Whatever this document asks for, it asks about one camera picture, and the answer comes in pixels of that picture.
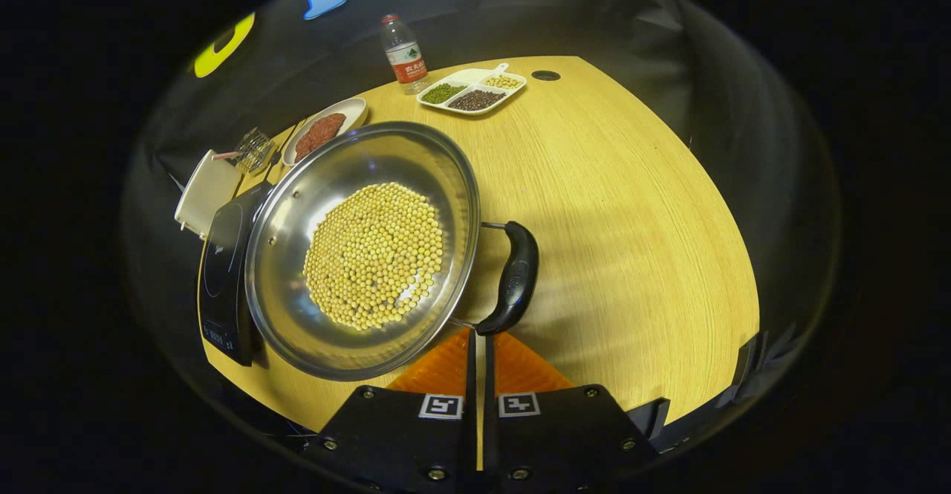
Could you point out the white divided tray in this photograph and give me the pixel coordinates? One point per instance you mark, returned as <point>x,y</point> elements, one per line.
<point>468,76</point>

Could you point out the clear water bottle red label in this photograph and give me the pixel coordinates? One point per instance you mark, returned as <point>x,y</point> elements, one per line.
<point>407,63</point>

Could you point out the large brown meat slice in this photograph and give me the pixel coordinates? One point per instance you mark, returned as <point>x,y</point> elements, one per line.
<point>330,124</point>

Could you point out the white toaster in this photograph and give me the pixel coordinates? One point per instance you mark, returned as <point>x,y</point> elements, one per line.
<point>204,189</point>

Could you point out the pile of dark red beans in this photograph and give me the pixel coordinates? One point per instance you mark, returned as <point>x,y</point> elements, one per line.
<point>477,100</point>

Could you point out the small brown meat slice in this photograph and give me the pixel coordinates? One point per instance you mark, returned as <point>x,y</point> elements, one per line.
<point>306,148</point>

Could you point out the round white plate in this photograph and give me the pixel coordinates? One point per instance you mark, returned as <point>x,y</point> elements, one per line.
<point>353,111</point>

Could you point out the small heap of yellow beans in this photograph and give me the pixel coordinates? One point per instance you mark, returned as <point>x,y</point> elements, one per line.
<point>503,82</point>

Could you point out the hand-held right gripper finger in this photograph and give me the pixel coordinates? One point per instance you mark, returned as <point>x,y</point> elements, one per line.
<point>489,368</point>
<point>471,368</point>

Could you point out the pile of green beans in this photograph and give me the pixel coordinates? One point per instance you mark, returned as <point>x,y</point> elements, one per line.
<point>443,93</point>

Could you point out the black induction cooktop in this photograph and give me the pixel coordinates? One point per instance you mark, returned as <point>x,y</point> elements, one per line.
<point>223,278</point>

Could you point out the pile of yellow soybeans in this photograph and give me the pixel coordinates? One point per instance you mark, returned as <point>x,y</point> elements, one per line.
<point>371,256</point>

